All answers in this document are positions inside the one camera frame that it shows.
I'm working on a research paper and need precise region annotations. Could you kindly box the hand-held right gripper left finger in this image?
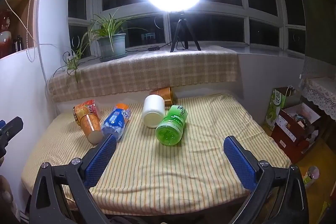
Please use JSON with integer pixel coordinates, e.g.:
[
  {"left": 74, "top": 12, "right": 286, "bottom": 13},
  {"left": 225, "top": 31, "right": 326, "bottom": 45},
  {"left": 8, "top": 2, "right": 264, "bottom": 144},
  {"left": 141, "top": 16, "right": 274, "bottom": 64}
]
[{"left": 28, "top": 133, "right": 118, "bottom": 224}]

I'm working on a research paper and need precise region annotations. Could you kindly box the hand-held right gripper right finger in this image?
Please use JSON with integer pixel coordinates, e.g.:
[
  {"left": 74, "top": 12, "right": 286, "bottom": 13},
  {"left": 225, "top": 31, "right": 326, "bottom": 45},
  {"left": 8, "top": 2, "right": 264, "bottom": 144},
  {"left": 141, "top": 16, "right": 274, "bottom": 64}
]
[{"left": 223, "top": 135, "right": 310, "bottom": 224}]

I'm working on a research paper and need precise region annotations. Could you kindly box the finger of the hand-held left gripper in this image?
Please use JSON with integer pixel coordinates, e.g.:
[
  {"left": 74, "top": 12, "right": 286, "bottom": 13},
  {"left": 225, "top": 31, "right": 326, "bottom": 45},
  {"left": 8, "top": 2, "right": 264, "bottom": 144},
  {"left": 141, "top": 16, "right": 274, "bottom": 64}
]
[{"left": 0, "top": 116, "right": 24, "bottom": 159}]

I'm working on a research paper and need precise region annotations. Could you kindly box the orange paper cup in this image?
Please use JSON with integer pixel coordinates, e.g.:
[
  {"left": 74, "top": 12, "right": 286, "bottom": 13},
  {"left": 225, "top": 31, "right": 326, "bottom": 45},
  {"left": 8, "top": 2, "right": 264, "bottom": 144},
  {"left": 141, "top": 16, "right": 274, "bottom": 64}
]
[{"left": 80, "top": 114, "right": 104, "bottom": 145}]

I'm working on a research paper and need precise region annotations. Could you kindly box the blue label water bottle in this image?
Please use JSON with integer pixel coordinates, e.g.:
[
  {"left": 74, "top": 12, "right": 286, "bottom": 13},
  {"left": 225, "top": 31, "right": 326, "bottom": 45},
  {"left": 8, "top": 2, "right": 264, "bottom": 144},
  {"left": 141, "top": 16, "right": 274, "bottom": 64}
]
[{"left": 101, "top": 103, "right": 131, "bottom": 141}]

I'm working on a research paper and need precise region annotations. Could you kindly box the orange snack bag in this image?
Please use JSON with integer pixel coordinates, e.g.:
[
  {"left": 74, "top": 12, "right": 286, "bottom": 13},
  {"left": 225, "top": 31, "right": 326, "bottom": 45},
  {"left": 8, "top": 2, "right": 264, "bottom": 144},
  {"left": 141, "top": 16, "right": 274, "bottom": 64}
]
[{"left": 73, "top": 100, "right": 101, "bottom": 126}]

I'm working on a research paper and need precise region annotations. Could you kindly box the red cardboard box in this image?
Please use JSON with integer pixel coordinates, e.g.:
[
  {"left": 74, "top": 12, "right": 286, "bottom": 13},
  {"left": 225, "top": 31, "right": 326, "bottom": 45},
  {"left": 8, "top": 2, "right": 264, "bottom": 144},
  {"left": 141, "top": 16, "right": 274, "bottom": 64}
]
[{"left": 270, "top": 103, "right": 322, "bottom": 164}]

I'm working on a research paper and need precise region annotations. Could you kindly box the yellow striped sheet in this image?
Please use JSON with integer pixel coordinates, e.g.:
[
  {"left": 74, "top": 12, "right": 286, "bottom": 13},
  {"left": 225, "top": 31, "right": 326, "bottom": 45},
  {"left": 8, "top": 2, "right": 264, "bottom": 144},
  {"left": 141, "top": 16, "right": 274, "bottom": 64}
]
[{"left": 21, "top": 93, "right": 292, "bottom": 215}]

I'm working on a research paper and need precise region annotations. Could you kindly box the green paper bag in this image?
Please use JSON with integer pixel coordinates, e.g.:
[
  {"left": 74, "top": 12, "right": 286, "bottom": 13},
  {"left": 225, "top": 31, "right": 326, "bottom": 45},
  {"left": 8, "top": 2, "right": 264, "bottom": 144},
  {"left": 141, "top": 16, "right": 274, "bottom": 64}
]
[{"left": 265, "top": 87, "right": 302, "bottom": 131}]

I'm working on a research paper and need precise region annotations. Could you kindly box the white plastic jar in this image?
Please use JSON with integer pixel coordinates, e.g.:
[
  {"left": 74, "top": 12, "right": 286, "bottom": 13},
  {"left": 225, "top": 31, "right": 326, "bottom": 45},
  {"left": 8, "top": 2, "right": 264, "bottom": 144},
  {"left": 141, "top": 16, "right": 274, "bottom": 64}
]
[{"left": 142, "top": 95, "right": 166, "bottom": 128}]

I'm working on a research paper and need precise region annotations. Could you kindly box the bottle on floor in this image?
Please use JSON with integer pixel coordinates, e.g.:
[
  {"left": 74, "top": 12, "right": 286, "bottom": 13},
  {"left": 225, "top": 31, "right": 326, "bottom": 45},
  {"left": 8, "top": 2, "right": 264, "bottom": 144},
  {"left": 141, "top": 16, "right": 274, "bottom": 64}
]
[{"left": 302, "top": 166, "right": 320, "bottom": 186}]

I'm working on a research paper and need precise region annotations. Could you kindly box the green tea bottle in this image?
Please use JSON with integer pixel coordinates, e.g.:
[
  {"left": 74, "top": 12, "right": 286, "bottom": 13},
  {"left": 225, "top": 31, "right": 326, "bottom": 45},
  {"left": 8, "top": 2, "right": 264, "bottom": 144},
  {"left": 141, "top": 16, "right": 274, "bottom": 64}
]
[{"left": 155, "top": 105, "right": 189, "bottom": 146}]

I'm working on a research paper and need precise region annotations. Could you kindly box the red vase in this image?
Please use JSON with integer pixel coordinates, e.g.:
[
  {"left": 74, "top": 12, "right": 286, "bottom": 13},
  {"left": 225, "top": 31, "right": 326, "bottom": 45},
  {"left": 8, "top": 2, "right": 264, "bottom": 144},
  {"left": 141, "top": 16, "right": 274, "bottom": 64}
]
[{"left": 0, "top": 10, "right": 13, "bottom": 58}]

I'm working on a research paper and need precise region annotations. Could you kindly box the beige plaid cloth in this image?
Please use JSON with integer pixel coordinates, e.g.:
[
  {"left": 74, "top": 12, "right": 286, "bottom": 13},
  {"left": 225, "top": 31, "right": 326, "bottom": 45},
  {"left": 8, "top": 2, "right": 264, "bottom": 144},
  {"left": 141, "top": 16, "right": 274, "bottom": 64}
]
[{"left": 48, "top": 49, "right": 240, "bottom": 103}]

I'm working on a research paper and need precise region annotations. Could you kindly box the white lace cloth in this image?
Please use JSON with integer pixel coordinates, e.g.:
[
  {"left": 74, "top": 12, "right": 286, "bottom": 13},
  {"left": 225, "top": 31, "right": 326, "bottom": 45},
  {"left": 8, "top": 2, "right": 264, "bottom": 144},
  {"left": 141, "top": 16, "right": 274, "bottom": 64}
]
[{"left": 301, "top": 77, "right": 336, "bottom": 122}]

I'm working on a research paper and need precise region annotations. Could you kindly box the wooden shelf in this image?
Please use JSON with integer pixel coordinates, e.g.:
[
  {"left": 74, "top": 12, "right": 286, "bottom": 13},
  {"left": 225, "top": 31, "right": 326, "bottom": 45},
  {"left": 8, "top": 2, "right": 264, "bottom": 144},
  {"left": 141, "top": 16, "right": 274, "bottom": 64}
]
[{"left": 0, "top": 0, "right": 50, "bottom": 59}]

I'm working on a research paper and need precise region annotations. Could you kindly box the spider plant in grey pot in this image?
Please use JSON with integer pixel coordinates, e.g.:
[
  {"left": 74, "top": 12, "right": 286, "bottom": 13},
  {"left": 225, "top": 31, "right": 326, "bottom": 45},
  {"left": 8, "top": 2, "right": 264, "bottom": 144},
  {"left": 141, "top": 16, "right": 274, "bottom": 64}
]
[{"left": 52, "top": 10, "right": 149, "bottom": 85}]

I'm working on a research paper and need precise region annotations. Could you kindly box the black tripod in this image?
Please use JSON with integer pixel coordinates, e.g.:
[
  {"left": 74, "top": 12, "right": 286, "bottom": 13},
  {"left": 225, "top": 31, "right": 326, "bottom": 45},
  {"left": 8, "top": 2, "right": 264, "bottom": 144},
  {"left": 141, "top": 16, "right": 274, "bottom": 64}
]
[{"left": 170, "top": 11, "right": 202, "bottom": 53}]

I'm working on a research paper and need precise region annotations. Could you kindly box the green curtain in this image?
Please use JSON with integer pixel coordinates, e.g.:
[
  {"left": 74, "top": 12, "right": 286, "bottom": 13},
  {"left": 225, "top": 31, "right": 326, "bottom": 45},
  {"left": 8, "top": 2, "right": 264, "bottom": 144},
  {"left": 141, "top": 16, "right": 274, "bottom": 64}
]
[{"left": 285, "top": 0, "right": 336, "bottom": 77}]

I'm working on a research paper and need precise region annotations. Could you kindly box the black cable with switch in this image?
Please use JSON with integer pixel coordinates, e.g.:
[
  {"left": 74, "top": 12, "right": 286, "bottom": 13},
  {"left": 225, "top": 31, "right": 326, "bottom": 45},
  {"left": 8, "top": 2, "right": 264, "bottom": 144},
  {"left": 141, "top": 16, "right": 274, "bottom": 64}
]
[{"left": 126, "top": 42, "right": 174, "bottom": 53}]

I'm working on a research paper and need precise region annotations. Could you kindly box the white window frame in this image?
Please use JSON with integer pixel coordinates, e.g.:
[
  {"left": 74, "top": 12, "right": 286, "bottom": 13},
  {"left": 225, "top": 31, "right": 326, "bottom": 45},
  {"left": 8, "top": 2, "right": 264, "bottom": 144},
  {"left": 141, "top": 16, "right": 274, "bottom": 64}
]
[{"left": 67, "top": 0, "right": 307, "bottom": 59}]

